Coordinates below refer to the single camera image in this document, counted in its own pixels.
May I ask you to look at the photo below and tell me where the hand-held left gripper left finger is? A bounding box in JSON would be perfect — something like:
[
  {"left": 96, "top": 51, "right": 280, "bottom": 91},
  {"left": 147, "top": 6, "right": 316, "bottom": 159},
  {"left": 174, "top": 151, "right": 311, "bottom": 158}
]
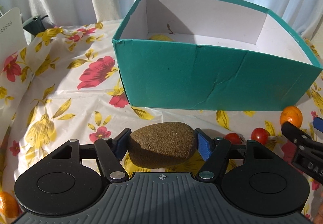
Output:
[{"left": 47, "top": 128, "right": 132, "bottom": 181}]

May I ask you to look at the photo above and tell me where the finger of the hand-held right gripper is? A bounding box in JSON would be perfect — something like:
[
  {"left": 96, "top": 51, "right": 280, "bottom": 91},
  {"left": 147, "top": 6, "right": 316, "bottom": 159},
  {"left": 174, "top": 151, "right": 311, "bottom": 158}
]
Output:
[
  {"left": 313, "top": 117, "right": 323, "bottom": 135},
  {"left": 281, "top": 122, "right": 314, "bottom": 149}
]

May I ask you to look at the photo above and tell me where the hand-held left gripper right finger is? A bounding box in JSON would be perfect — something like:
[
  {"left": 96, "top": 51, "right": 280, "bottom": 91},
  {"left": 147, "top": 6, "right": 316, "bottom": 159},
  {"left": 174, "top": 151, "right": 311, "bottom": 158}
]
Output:
[{"left": 194, "top": 128, "right": 278, "bottom": 181}]

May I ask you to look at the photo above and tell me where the brown kiwi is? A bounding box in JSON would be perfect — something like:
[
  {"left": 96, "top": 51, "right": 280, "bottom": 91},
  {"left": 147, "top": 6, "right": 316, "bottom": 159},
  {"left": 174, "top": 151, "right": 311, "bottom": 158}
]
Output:
[{"left": 129, "top": 122, "right": 196, "bottom": 169}]

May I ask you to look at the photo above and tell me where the teal cardboard box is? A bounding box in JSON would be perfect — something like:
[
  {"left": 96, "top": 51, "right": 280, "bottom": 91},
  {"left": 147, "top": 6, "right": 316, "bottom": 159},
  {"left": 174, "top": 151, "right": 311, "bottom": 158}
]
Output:
[{"left": 112, "top": 0, "right": 323, "bottom": 111}]

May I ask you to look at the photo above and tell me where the yellow-green apple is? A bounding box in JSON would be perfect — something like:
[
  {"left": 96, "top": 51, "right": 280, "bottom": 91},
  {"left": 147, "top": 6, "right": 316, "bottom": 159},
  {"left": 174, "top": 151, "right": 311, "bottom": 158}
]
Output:
[{"left": 148, "top": 34, "right": 174, "bottom": 42}]

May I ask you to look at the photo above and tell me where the orange tangerine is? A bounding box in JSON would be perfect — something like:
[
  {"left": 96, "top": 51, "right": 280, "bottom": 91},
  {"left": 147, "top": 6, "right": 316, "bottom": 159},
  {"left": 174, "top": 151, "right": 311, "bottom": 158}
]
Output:
[
  {"left": 280, "top": 105, "right": 303, "bottom": 129},
  {"left": 0, "top": 191, "right": 19, "bottom": 218}
]

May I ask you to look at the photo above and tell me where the red cherry tomato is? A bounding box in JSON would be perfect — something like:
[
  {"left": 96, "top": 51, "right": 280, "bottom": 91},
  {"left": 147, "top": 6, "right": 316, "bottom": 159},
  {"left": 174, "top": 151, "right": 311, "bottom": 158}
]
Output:
[
  {"left": 224, "top": 133, "right": 243, "bottom": 145},
  {"left": 251, "top": 127, "right": 270, "bottom": 145}
]

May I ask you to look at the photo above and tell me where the floral tablecloth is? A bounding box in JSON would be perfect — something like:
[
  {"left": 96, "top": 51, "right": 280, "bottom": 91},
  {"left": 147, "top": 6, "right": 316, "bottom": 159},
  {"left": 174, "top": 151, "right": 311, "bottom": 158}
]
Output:
[{"left": 0, "top": 18, "right": 323, "bottom": 224}]

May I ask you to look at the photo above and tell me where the dark green object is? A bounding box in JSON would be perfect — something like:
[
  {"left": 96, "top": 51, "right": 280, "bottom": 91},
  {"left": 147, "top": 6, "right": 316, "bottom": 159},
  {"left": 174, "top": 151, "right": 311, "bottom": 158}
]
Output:
[{"left": 23, "top": 15, "right": 49, "bottom": 38}]

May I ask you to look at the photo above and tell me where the white perforated device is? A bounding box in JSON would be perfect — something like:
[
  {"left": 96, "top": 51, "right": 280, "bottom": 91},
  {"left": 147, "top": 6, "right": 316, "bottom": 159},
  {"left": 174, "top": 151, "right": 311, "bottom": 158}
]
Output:
[{"left": 0, "top": 7, "right": 28, "bottom": 48}]

